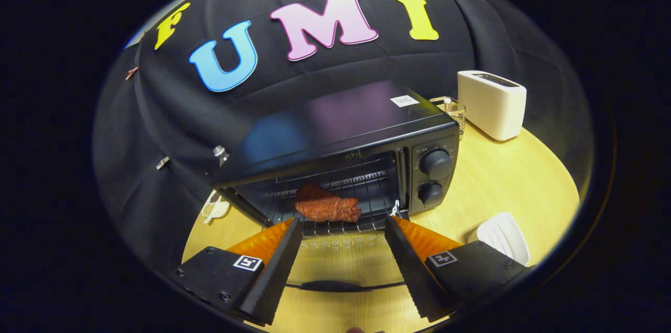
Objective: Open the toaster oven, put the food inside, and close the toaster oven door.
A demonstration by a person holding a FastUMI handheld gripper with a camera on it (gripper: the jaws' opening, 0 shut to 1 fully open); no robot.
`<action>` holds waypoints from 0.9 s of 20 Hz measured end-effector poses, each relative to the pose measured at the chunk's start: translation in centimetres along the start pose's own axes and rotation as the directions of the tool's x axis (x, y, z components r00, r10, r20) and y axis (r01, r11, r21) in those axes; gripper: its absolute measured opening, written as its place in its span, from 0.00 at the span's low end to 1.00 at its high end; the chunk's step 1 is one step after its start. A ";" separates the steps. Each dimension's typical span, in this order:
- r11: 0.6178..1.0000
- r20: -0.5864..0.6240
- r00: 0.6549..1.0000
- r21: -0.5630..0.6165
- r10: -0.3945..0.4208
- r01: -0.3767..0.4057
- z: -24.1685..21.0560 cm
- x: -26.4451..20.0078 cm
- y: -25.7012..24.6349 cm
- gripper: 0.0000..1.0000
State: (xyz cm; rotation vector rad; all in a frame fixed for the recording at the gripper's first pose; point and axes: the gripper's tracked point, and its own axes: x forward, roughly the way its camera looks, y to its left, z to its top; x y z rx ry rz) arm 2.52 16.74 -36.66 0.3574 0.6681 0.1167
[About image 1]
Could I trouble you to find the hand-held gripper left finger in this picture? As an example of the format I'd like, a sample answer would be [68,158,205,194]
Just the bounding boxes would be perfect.
[176,218,304,326]

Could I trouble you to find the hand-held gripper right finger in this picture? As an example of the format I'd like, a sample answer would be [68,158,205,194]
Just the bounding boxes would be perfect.
[384,216,530,322]

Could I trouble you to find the red-brown meat slice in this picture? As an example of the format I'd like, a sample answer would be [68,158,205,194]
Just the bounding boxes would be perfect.
[295,183,362,223]

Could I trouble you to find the black toaster oven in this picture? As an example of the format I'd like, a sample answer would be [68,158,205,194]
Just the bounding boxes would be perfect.
[210,80,461,293]

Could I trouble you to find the white slot toaster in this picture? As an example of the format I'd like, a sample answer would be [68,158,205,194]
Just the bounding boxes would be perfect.
[457,70,527,142]

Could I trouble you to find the white divided seasoning dish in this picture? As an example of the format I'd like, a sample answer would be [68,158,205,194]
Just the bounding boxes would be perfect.
[201,190,231,224]

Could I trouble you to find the white rectangular plate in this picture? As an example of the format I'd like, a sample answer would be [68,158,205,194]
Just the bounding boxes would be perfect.
[468,212,531,266]

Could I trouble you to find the black backdrop cloth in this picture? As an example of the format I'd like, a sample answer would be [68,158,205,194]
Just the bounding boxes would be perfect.
[93,0,596,271]

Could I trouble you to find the clear wire holder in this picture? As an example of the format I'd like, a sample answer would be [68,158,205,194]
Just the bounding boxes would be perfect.
[429,96,467,139]

